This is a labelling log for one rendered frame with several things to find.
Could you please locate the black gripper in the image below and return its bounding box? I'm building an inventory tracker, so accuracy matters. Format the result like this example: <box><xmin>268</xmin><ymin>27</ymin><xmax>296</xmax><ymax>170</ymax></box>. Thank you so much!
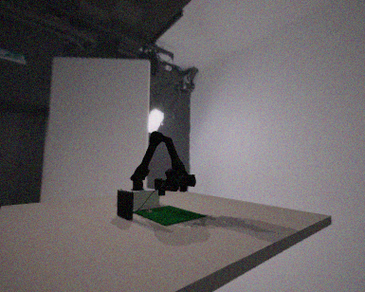
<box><xmin>155</xmin><ymin>177</ymin><xmax>187</xmax><ymax>192</ymax></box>

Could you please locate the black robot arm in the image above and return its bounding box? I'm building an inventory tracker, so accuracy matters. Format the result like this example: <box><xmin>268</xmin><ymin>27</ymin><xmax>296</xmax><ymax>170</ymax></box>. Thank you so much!
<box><xmin>130</xmin><ymin>131</ymin><xmax>196</xmax><ymax>191</ymax></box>

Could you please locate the green circuit board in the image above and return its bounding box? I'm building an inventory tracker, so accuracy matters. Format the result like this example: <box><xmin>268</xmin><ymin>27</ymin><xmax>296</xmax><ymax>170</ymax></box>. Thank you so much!
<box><xmin>133</xmin><ymin>206</ymin><xmax>207</xmax><ymax>226</ymax></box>

